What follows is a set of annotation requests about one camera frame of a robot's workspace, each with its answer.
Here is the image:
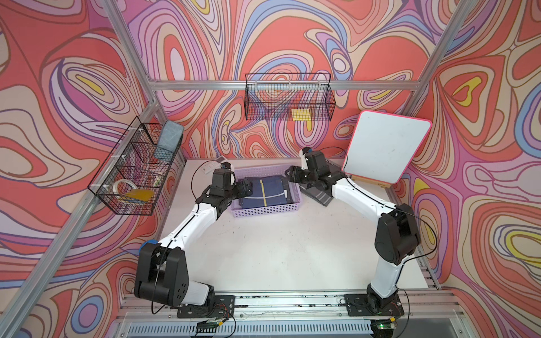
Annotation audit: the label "grey cloth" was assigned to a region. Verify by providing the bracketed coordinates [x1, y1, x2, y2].
[299, 160, 347, 206]

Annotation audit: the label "blue pillowcase with yellow stripe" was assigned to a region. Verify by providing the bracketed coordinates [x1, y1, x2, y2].
[239, 175, 293, 209]

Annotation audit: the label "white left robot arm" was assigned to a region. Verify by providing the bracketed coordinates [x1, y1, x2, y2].
[134, 162, 253, 308]

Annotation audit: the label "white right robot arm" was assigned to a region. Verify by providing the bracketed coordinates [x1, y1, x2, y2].
[285, 147, 421, 315]

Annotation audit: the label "purple perforated plastic basket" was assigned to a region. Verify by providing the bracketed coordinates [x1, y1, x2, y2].
[229, 164, 301, 218]

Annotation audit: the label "yellow cloth in basket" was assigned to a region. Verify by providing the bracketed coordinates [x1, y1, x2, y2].
[119, 189, 155, 204]

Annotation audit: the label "white remote control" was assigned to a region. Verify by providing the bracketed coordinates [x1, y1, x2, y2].
[201, 156, 226, 174]

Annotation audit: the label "yellow sticky notes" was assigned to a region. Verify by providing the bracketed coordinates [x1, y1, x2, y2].
[290, 108, 312, 122]

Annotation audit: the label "pink framed whiteboard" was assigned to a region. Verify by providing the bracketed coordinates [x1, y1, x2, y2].
[342, 111, 432, 184]

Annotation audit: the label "blue grey sponge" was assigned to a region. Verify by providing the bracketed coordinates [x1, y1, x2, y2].
[157, 121, 185, 152]

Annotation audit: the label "blue capped bottle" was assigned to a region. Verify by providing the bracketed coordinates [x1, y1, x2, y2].
[139, 239, 159, 255]

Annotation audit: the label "white tape roll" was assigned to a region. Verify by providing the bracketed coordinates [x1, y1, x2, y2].
[113, 179, 138, 197]

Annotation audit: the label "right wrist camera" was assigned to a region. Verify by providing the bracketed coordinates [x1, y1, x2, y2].
[300, 146, 314, 170]

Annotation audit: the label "black wire basket back wall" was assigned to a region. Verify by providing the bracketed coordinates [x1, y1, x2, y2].
[244, 71, 336, 122]

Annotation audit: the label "black wire basket wall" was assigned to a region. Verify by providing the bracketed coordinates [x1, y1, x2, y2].
[87, 117, 183, 215]
[244, 71, 336, 122]

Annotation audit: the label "black wire basket left wall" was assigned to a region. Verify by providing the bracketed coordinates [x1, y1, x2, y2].
[87, 117, 183, 215]

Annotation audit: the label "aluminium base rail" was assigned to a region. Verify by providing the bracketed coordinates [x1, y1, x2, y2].
[106, 290, 476, 337]

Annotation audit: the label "aluminium frame post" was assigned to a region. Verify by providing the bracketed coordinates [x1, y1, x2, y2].
[1, 102, 162, 337]

